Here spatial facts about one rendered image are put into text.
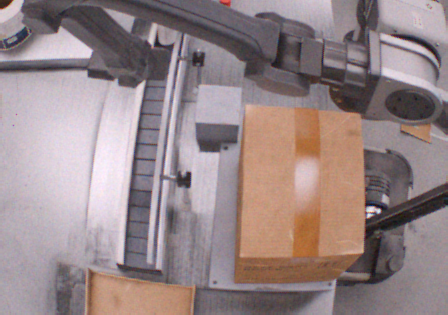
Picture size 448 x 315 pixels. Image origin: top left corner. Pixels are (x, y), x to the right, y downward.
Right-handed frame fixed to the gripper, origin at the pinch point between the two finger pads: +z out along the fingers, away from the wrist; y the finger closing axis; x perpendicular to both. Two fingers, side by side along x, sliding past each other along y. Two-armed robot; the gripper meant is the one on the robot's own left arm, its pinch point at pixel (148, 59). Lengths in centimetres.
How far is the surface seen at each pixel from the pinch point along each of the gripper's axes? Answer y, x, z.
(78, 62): 24.5, 3.8, 24.9
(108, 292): 7, 53, -13
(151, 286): -4, 50, -11
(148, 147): -0.8, 21.3, 6.7
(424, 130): -112, 30, 109
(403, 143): -99, 36, 106
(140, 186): 0.0, 28.8, 0.6
